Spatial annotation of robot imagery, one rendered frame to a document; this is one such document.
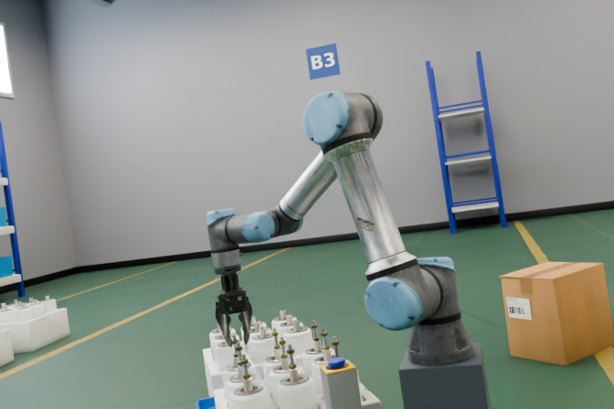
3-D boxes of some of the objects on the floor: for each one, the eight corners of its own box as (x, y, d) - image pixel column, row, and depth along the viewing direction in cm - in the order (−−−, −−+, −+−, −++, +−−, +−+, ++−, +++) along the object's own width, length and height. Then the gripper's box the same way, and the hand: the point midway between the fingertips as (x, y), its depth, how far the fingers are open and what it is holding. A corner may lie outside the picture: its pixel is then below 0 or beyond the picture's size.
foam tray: (70, 334, 413) (66, 307, 413) (32, 351, 375) (27, 321, 375) (18, 340, 421) (15, 313, 421) (-24, 357, 383) (-28, 328, 383)
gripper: (206, 272, 161) (218, 355, 161) (249, 266, 163) (261, 347, 163) (206, 269, 170) (217, 348, 169) (247, 262, 172) (258, 340, 171)
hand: (238, 340), depth 169 cm, fingers open, 3 cm apart
